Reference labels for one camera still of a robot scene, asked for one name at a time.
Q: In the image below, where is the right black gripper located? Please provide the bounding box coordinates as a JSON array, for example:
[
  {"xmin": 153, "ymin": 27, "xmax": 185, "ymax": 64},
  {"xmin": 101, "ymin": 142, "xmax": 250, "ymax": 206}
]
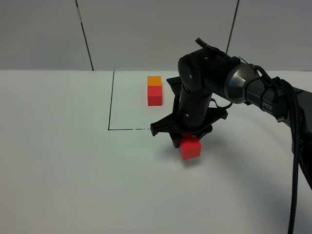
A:
[{"xmin": 150, "ymin": 90, "xmax": 228, "ymax": 148}]

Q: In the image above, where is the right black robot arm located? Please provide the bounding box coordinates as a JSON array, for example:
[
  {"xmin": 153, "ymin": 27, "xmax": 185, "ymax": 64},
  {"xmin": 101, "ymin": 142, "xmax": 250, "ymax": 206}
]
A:
[{"xmin": 150, "ymin": 49, "xmax": 291, "ymax": 147}]

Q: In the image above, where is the red template cube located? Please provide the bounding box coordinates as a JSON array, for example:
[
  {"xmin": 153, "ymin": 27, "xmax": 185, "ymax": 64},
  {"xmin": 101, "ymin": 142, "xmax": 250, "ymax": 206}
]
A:
[{"xmin": 147, "ymin": 86, "xmax": 162, "ymax": 106}]

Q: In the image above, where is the orange template cube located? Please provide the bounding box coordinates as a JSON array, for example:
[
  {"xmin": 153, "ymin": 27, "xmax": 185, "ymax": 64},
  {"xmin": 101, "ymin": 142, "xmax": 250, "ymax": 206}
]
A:
[{"xmin": 147, "ymin": 76, "xmax": 162, "ymax": 86}]

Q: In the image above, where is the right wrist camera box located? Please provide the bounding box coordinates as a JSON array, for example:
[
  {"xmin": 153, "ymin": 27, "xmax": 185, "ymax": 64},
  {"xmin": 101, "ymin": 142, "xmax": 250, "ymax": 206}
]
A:
[{"xmin": 166, "ymin": 77, "xmax": 182, "ymax": 98}]

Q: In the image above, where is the right black braided cable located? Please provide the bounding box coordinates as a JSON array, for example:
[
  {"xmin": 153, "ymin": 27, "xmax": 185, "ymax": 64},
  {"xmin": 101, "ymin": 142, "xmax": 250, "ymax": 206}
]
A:
[{"xmin": 253, "ymin": 64, "xmax": 312, "ymax": 234}]

